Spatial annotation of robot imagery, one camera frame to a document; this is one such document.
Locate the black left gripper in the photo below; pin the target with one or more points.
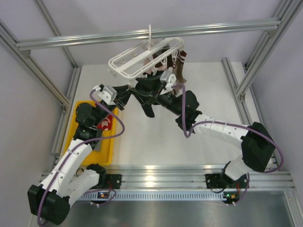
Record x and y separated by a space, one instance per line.
123 96

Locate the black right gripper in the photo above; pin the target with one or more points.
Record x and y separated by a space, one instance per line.
152 83

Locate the white plastic clip hanger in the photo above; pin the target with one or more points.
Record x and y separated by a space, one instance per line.
133 62

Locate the black sock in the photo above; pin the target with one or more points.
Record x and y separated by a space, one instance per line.
147 108

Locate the grey sock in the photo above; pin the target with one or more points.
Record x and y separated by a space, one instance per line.
97 145

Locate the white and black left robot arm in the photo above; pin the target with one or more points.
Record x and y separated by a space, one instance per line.
53 198

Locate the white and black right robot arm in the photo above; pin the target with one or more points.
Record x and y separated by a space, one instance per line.
254 141

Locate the maroon striped brown sock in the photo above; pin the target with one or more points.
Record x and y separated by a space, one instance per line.
179 65

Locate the red santa sock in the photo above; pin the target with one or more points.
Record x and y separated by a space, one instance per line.
106 124

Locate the yellow plastic tray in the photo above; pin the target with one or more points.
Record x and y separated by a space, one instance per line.
104 157

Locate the aluminium top crossbar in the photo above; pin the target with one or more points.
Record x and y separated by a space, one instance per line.
143 34

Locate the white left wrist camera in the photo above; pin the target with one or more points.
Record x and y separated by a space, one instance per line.
106 94

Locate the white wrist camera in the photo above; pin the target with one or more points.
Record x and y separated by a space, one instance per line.
168 80
106 94

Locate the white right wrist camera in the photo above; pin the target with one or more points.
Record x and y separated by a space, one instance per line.
168 80

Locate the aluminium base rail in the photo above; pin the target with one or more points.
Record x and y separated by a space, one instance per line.
191 177

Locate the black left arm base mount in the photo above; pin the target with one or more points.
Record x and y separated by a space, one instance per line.
109 181

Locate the aluminium left frame post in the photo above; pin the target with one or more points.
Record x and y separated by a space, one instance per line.
9 41

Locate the aluminium frame post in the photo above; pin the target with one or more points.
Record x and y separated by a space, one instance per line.
9 41
292 11

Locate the slotted grey cable duct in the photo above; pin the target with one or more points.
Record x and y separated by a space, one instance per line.
159 196

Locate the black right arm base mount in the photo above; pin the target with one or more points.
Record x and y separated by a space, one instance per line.
221 181

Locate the aluminium right frame post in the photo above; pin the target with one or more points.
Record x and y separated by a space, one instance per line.
292 11

